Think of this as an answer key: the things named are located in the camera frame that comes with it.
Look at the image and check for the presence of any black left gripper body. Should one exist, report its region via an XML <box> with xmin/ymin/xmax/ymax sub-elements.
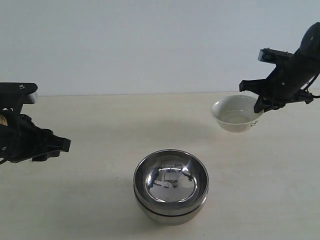
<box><xmin>0</xmin><ymin>108</ymin><xmax>54</xmax><ymax>163</ymax></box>

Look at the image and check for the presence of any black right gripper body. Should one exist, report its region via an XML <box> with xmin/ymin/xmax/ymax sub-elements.
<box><xmin>259</xmin><ymin>53</ymin><xmax>320</xmax><ymax>107</ymax></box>

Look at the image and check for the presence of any cream ceramic bowl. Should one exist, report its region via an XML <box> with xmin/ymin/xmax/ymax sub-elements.
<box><xmin>211</xmin><ymin>94</ymin><xmax>264</xmax><ymax>133</ymax></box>

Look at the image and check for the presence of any ribbed stainless steel bowl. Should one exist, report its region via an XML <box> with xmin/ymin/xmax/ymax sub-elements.
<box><xmin>133</xmin><ymin>149</ymin><xmax>209</xmax><ymax>213</ymax></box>

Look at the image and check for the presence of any smooth stainless steel bowl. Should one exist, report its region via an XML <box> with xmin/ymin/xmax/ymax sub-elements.
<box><xmin>134</xmin><ymin>194</ymin><xmax>207</xmax><ymax>226</ymax></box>

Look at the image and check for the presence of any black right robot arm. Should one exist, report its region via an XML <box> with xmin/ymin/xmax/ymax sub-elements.
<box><xmin>239</xmin><ymin>22</ymin><xmax>320</xmax><ymax>113</ymax></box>

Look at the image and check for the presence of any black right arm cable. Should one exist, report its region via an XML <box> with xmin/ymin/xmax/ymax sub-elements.
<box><xmin>292</xmin><ymin>73</ymin><xmax>320</xmax><ymax>105</ymax></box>

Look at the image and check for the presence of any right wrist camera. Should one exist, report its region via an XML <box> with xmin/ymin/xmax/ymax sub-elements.
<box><xmin>257</xmin><ymin>48</ymin><xmax>294</xmax><ymax>64</ymax></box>

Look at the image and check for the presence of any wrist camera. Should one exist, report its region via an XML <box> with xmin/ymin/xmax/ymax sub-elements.
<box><xmin>0</xmin><ymin>82</ymin><xmax>38</xmax><ymax>105</ymax></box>
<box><xmin>257</xmin><ymin>48</ymin><xmax>294</xmax><ymax>64</ymax></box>

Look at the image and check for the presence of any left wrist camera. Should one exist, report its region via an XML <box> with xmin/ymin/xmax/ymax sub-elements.
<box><xmin>0</xmin><ymin>82</ymin><xmax>38</xmax><ymax>105</ymax></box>

